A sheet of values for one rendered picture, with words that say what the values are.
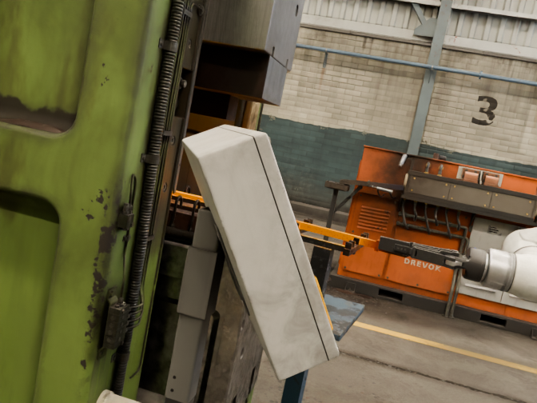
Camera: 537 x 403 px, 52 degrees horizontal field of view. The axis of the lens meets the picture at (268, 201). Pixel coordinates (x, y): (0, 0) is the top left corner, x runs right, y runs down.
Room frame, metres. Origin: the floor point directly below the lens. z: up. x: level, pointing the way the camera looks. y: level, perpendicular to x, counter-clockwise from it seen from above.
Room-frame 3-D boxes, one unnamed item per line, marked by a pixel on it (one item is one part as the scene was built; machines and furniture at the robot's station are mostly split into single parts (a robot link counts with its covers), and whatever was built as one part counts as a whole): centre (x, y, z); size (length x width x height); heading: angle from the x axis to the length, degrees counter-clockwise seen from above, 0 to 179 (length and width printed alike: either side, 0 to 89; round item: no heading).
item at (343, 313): (1.81, -0.22, 0.64); 0.40 x 0.30 x 0.02; 160
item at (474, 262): (1.24, -0.46, 1.00); 0.09 x 0.08 x 0.07; 78
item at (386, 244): (1.27, -0.31, 1.00); 0.07 x 0.01 x 0.03; 78
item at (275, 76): (1.36, 0.24, 1.32); 0.42 x 0.20 x 0.10; 78
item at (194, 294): (0.77, 0.04, 1.00); 0.13 x 0.11 x 0.14; 168
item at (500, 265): (1.22, -0.54, 1.00); 0.09 x 0.06 x 0.09; 168
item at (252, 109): (1.65, 0.10, 1.27); 0.09 x 0.02 x 0.17; 168
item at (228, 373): (1.42, 0.24, 0.69); 0.56 x 0.38 x 0.45; 78
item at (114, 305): (0.98, 0.23, 0.80); 0.06 x 0.03 x 0.14; 168
